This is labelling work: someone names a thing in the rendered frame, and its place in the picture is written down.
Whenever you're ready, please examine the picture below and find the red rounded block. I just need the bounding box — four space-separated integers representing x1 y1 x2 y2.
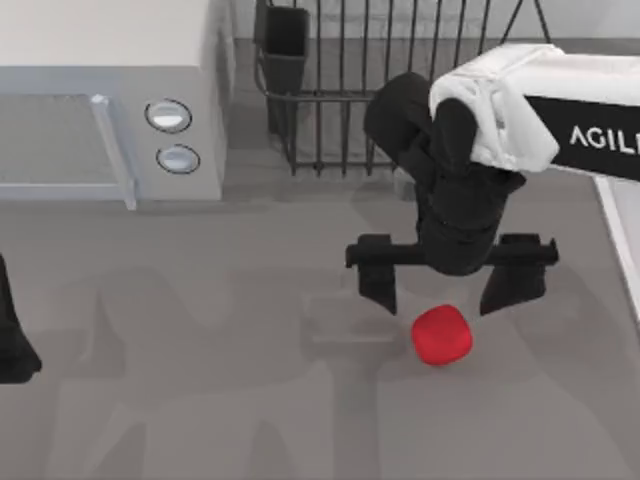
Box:
409 303 475 369

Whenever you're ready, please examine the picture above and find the small round microwave knob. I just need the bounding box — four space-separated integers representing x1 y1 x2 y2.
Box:
155 143 202 176

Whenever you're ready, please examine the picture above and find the black cutlery holder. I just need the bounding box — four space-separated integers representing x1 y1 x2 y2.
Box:
253 0 312 136

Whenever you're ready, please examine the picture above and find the large round microwave knob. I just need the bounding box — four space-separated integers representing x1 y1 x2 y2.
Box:
144 98 194 134

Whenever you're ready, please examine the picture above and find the glass microwave door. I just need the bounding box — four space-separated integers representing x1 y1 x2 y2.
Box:
0 92 125 202

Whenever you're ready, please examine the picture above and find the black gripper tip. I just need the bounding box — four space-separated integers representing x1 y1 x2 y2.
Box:
0 253 43 387

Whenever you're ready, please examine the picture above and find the pale microwave oven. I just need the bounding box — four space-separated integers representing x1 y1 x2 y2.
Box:
0 0 237 212

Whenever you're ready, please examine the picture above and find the black wire dish rack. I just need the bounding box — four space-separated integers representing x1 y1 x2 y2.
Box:
253 0 554 202

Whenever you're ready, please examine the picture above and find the clear microwave door handle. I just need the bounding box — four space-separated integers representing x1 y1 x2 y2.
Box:
90 94 139 212

